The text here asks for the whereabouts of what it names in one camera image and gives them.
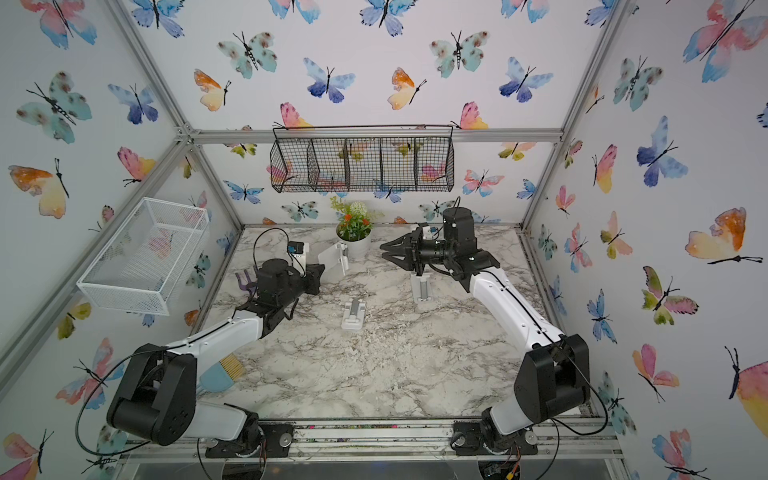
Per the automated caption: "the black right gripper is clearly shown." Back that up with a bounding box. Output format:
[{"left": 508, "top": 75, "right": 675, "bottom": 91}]
[{"left": 382, "top": 229, "right": 460, "bottom": 279}]

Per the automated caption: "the grey folding phone stand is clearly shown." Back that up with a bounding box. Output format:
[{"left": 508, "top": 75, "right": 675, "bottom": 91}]
[{"left": 411, "top": 273, "right": 432, "bottom": 303}]

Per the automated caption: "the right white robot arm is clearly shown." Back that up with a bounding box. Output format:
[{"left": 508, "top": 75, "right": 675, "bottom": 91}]
[{"left": 380, "top": 207, "right": 592, "bottom": 437}]

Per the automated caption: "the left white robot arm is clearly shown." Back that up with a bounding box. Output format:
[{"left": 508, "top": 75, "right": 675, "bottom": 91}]
[{"left": 106, "top": 258, "right": 325, "bottom": 451}]

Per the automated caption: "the white flower pot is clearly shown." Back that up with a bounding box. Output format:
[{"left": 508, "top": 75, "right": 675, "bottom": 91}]
[{"left": 337, "top": 232, "right": 371, "bottom": 261}]

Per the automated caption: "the green artificial plant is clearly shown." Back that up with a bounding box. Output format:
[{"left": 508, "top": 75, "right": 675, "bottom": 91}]
[{"left": 330, "top": 196, "right": 384, "bottom": 242}]

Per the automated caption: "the purple plastic fork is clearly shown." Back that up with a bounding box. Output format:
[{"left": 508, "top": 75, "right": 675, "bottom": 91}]
[{"left": 235, "top": 268, "right": 257, "bottom": 299}]

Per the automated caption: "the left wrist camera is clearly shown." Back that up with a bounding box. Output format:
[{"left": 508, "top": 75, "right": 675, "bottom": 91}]
[{"left": 287, "top": 240, "right": 309, "bottom": 272}]

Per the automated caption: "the black wire wall basket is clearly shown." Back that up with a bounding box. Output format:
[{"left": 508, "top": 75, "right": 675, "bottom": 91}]
[{"left": 268, "top": 124, "right": 455, "bottom": 193}]

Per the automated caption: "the blue handled brush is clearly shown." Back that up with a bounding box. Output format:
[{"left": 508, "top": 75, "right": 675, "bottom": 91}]
[{"left": 197, "top": 354, "right": 246, "bottom": 395}]

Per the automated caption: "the white mesh wall basket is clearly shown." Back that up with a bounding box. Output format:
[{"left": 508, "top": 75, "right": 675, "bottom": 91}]
[{"left": 76, "top": 197, "right": 210, "bottom": 316}]

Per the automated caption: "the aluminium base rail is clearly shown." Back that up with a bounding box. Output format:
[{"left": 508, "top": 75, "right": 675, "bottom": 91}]
[{"left": 119, "top": 416, "right": 625, "bottom": 463}]

